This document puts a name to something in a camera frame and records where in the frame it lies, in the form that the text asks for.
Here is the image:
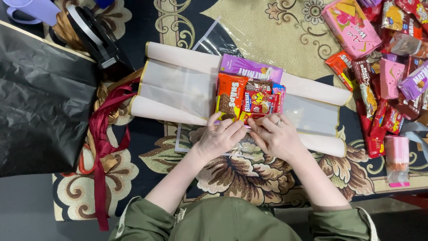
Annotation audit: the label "white translucent wrapping paper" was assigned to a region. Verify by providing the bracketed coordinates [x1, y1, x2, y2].
[129, 42, 354, 158]

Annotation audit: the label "person's right hand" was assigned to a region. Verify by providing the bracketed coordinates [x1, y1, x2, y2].
[247, 113, 304, 163]

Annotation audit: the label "orange handled scissors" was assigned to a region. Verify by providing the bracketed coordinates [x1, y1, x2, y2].
[60, 143, 97, 178]

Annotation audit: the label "large pink wafer pack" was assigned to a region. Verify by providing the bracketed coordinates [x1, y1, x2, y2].
[321, 0, 383, 59]

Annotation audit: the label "clear cellophane sheet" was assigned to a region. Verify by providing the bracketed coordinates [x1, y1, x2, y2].
[174, 15, 338, 160]

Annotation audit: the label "black wrapping paper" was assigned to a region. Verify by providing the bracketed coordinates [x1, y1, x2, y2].
[0, 20, 100, 178]

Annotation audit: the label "blue object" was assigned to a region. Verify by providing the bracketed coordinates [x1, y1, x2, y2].
[94, 0, 116, 10]

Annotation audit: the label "red biscuit packet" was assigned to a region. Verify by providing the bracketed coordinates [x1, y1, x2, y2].
[241, 90, 278, 116]

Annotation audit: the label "green jacket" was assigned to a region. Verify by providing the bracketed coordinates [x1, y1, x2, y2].
[108, 196, 379, 241]

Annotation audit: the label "gold satin ribbon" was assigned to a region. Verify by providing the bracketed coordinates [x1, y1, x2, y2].
[51, 12, 87, 52]
[85, 68, 145, 174]

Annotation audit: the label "pink marshmallow tube pack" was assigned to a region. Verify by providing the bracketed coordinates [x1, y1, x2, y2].
[384, 135, 411, 188]

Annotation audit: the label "black tape dispenser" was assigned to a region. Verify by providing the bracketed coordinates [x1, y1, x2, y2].
[66, 4, 135, 73]

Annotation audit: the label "person's left hand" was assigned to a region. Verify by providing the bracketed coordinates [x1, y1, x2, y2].
[193, 112, 249, 163]

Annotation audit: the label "small red snack packet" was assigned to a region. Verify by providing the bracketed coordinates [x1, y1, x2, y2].
[239, 112, 269, 124]

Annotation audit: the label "dark red satin ribbon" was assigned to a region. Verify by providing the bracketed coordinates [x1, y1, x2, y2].
[88, 77, 142, 232]

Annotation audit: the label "lilac mug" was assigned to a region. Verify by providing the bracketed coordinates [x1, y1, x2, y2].
[2, 0, 61, 27]

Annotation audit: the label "blue and pink snack packet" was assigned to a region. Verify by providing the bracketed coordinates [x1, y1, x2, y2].
[272, 84, 287, 114]

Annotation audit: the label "orange wafer packet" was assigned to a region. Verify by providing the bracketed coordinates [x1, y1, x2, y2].
[214, 73, 249, 122]

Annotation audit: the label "grey satin ribbon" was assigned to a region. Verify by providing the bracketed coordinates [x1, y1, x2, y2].
[399, 121, 428, 163]

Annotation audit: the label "purple snack box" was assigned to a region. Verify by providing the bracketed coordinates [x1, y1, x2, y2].
[220, 54, 284, 84]

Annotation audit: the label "floral patterned carpet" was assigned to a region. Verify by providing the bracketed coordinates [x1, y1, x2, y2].
[43, 0, 428, 222]

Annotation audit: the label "heap of assorted snack packets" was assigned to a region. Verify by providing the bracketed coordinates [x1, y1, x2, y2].
[324, 0, 428, 160]

